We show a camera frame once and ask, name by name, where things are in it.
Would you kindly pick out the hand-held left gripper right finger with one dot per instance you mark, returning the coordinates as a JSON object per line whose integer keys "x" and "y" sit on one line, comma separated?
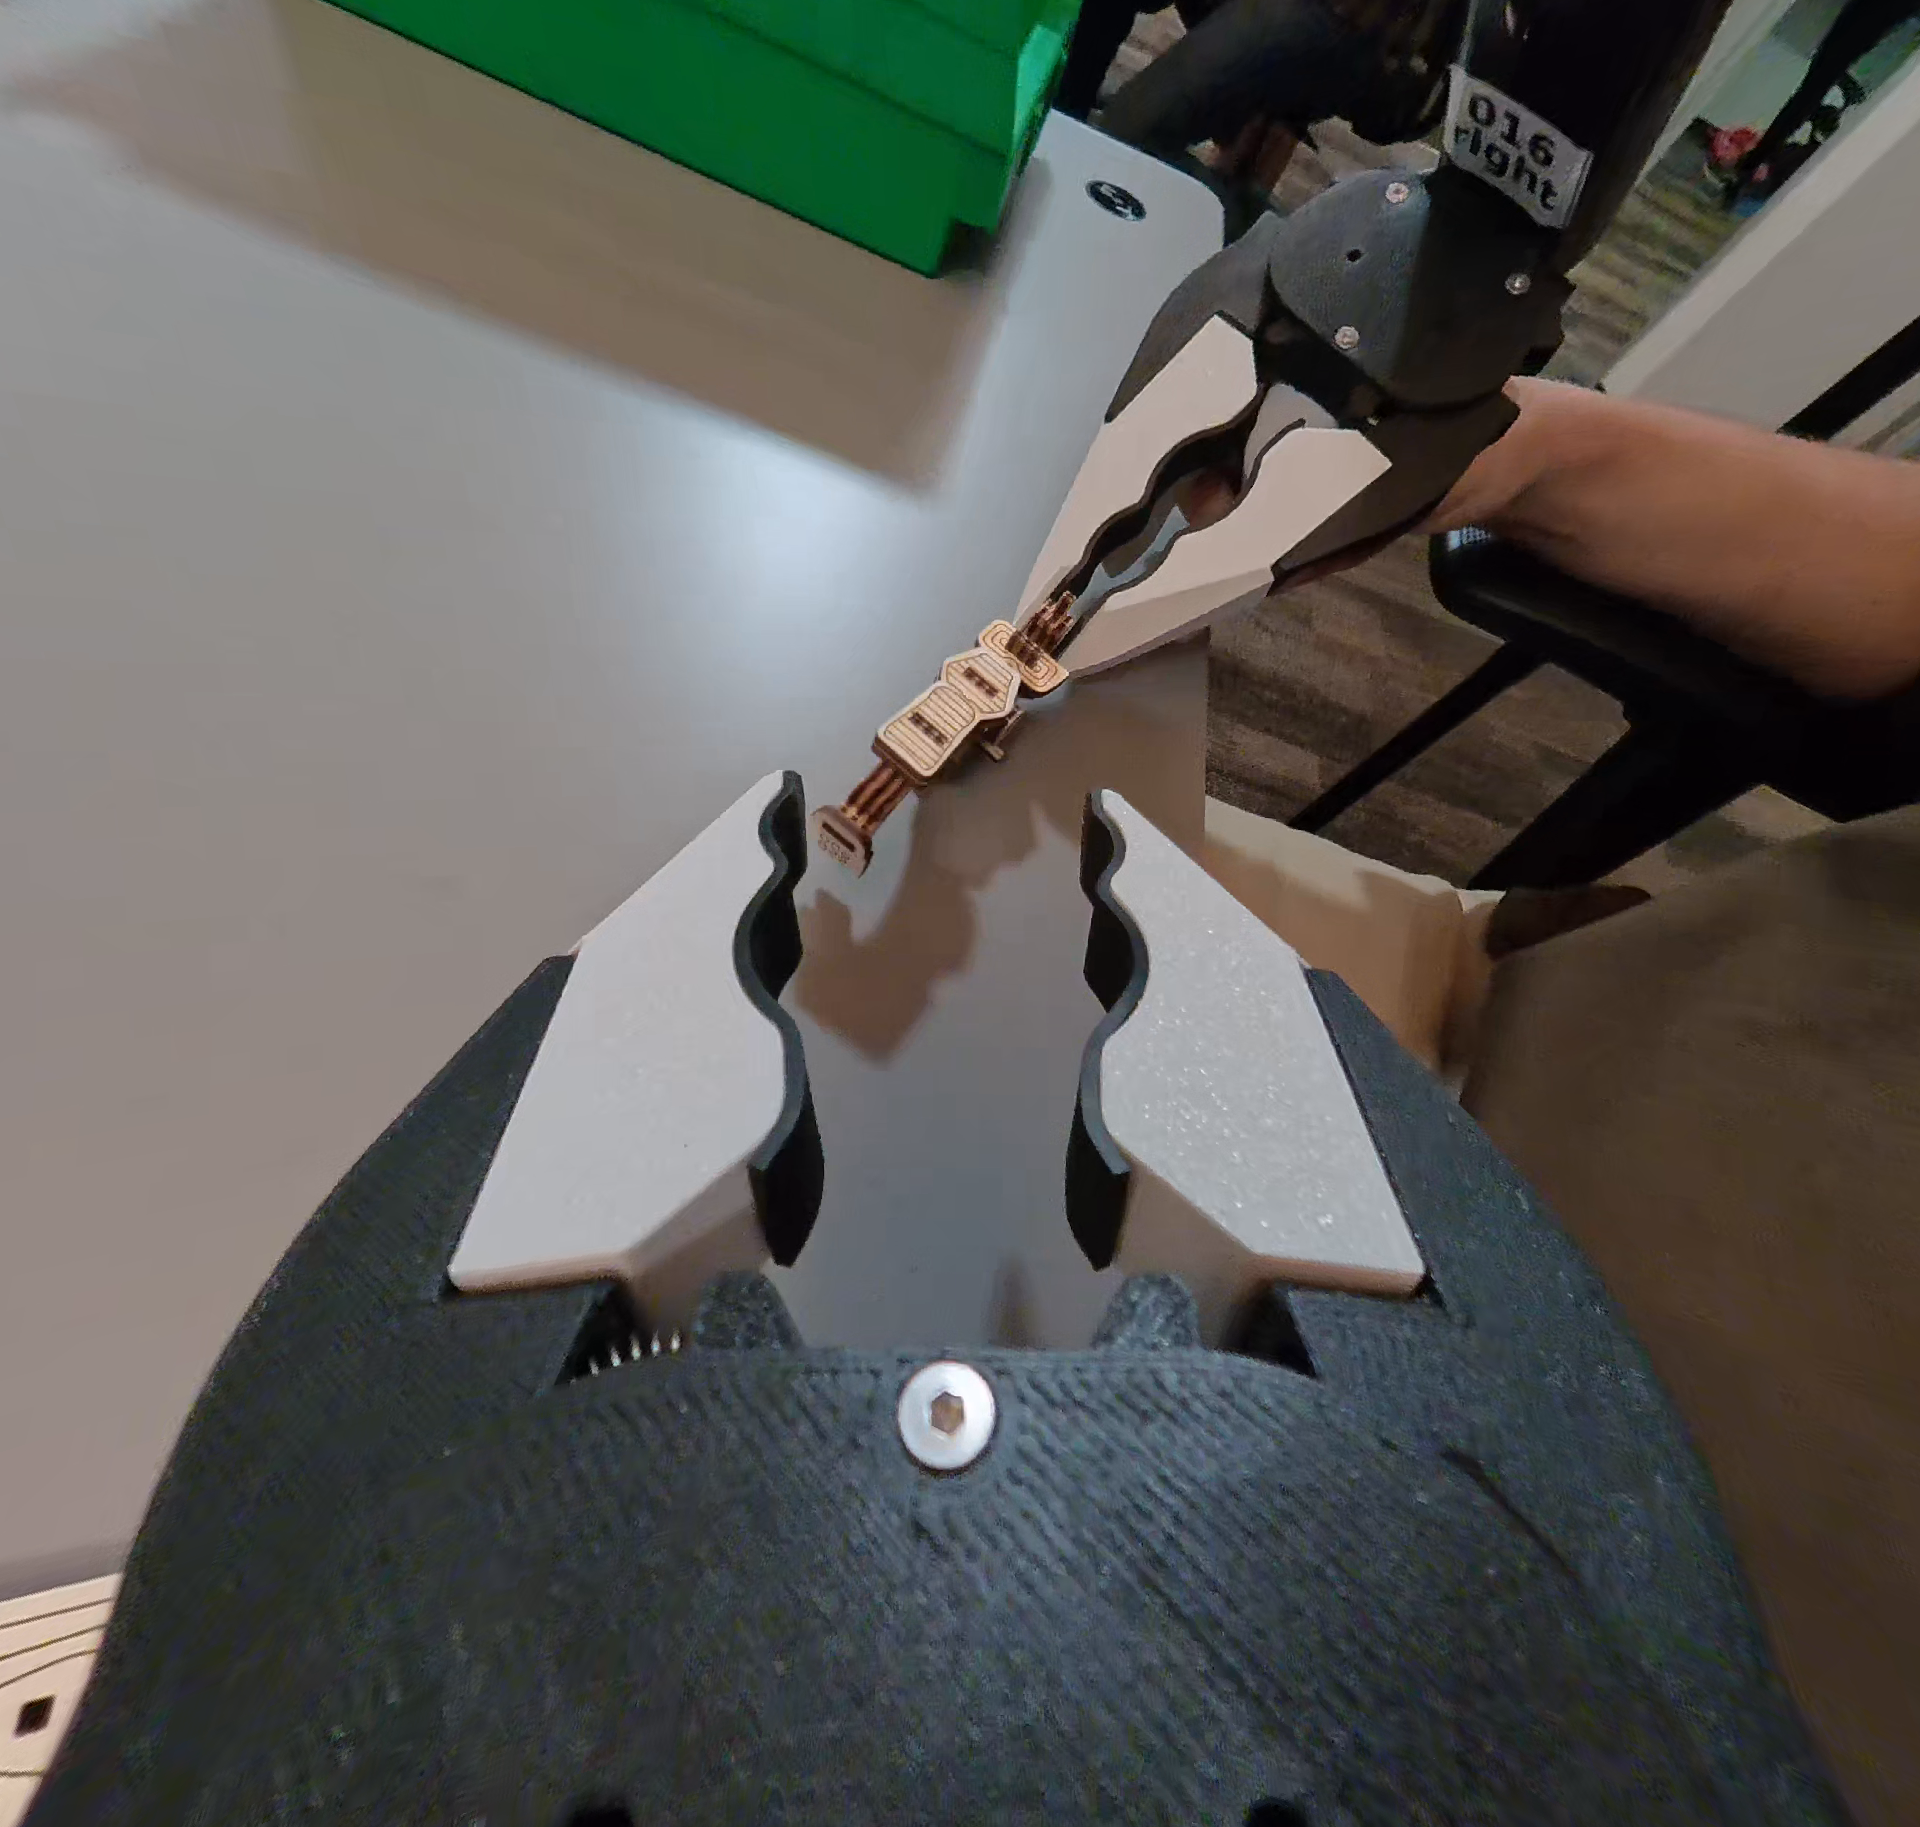
{"x": 1246, "y": 1123}

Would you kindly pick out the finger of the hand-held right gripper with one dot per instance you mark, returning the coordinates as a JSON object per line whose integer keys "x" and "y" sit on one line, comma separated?
{"x": 1170, "y": 418}
{"x": 1291, "y": 507}

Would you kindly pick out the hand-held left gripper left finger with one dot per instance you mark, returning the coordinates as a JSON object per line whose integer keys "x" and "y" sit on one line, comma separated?
{"x": 630, "y": 1108}

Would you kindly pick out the small wooden puzzle model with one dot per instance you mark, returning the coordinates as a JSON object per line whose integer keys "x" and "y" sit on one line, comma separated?
{"x": 936, "y": 725}

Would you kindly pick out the person's right forearm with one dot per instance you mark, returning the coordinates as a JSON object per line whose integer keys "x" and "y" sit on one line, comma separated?
{"x": 1770, "y": 553}

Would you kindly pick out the grey desk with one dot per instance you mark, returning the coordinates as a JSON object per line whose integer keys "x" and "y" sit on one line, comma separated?
{"x": 375, "y": 582}

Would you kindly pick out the person's right hand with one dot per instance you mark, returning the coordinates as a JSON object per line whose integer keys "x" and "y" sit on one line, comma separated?
{"x": 1561, "y": 463}

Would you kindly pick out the black chair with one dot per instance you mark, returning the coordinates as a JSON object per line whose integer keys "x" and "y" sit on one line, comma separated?
{"x": 1561, "y": 612}

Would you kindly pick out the person's brown shirt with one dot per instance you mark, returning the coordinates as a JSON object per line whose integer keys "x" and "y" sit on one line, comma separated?
{"x": 1726, "y": 1108}

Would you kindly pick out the green plastic bin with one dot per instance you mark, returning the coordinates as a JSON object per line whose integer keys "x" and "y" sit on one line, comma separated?
{"x": 675, "y": 41}

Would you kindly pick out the wooden puzzle sheet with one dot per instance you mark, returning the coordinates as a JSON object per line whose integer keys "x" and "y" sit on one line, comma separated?
{"x": 52, "y": 1648}

